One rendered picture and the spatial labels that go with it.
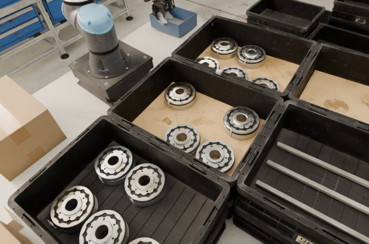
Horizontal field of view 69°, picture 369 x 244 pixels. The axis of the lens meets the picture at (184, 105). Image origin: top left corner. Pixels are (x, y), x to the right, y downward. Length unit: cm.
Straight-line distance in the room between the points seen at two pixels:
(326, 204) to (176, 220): 35
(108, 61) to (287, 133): 68
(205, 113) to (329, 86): 42
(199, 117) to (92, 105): 49
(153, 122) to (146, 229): 32
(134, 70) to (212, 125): 43
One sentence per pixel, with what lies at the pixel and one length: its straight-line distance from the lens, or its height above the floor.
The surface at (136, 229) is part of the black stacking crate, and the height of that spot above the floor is 83.
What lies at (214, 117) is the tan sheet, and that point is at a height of 83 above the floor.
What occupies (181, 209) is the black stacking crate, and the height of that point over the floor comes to 83.
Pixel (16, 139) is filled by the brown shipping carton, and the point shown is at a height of 83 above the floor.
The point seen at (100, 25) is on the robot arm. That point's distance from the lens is 100.
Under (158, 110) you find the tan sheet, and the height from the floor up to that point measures 83.
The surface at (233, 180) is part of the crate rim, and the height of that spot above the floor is 93.
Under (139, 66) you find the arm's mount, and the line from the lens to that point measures 111.
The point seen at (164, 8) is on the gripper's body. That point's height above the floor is 87.
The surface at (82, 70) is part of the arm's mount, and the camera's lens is 117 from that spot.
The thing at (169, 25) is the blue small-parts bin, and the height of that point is 77.
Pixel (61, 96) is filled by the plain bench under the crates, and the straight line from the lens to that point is 126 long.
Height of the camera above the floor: 147
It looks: 47 degrees down
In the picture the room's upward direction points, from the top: 7 degrees counter-clockwise
